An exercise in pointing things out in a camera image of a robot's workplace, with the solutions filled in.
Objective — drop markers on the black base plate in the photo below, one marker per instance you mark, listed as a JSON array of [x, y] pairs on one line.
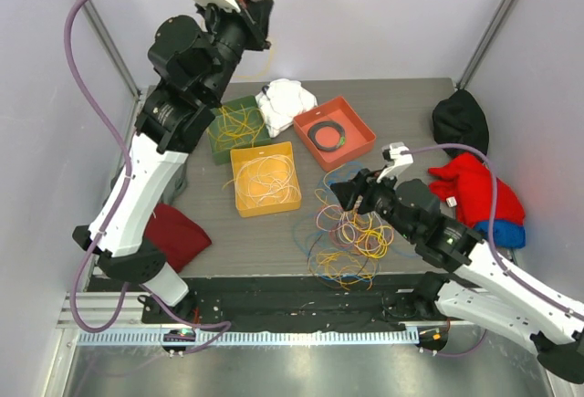
[[307, 304]]

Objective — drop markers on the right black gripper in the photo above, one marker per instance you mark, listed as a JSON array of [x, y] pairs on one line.
[[364, 183]]

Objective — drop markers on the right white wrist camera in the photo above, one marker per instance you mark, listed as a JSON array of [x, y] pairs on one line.
[[397, 160]]

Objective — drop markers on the aluminium frame post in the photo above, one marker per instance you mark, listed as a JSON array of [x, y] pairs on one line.
[[104, 37], [494, 27]]

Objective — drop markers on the left aluminium frame post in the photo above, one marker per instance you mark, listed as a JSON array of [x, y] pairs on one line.
[[104, 37]]

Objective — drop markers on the yellow plastic tray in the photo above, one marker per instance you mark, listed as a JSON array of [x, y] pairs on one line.
[[265, 180]]

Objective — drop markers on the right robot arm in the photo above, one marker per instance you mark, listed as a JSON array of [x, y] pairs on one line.
[[482, 287]]

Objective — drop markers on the slotted cable duct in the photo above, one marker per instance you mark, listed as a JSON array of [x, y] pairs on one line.
[[176, 337]]

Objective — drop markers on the orange plastic tray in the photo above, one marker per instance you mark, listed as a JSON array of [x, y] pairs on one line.
[[334, 133]]

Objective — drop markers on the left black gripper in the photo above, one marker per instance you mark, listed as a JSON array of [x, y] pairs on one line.
[[255, 15]]

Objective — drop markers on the white crumpled cloth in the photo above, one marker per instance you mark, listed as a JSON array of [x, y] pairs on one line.
[[281, 101]]

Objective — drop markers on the black cloth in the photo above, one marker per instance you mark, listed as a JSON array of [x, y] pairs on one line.
[[459, 119]]

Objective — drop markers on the dark red cloth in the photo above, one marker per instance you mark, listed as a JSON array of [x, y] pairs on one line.
[[179, 238]]

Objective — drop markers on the green plastic tray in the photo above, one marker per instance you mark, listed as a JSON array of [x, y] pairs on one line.
[[238, 124]]

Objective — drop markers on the grey cloth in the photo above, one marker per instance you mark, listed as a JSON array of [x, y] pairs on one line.
[[175, 186]]

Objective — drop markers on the blue cloth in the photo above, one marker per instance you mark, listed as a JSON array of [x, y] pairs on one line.
[[508, 235]]

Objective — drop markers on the right aluminium frame post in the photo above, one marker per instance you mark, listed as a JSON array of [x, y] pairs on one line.
[[494, 27]]

